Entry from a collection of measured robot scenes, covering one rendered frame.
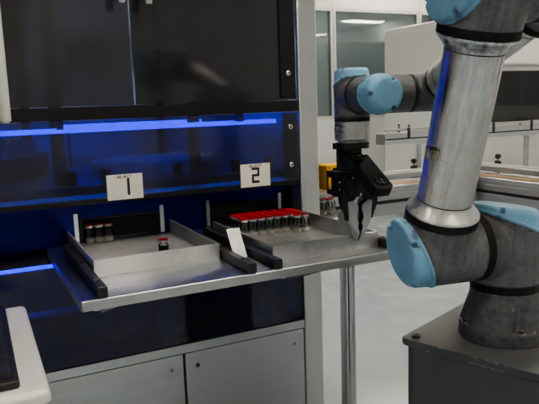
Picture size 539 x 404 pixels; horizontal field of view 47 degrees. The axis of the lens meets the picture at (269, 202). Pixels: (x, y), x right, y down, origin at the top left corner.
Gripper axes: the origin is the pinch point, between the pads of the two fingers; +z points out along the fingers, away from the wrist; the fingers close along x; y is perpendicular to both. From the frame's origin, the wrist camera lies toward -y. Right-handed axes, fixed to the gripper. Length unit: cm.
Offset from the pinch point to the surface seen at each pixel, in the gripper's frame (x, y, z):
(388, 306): -141, 176, 91
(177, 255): 37.2, 10.8, 1.3
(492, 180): -82, 42, -1
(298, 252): 14.1, 1.5, 2.2
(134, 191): 39, 37, -9
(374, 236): -5.0, 1.5, 1.2
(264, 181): 4.5, 36.6, -8.7
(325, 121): -296, 497, -9
